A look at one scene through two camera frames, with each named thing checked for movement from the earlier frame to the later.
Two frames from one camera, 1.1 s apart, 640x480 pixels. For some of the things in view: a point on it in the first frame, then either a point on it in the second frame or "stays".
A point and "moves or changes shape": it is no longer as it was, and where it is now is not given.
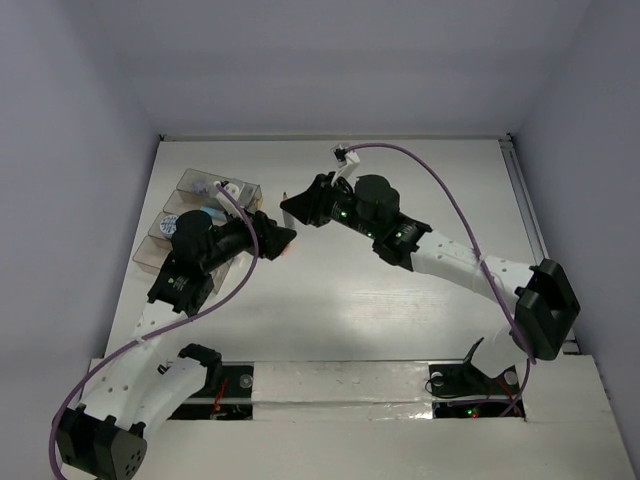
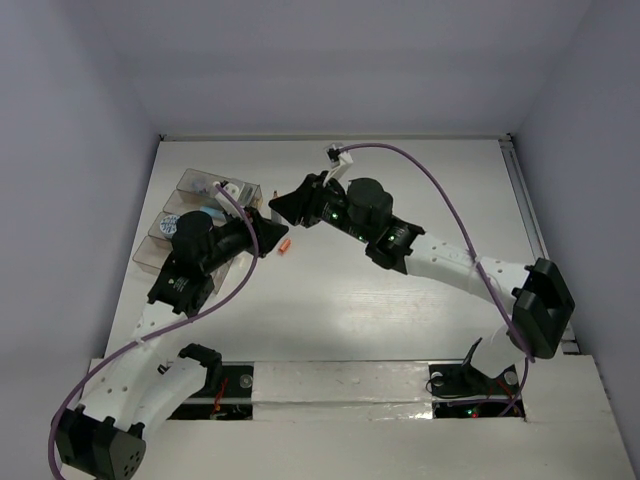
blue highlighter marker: (213, 212) stays
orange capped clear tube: (289, 219) moves or changes shape
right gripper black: (311, 204) stays
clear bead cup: (200, 185) stays
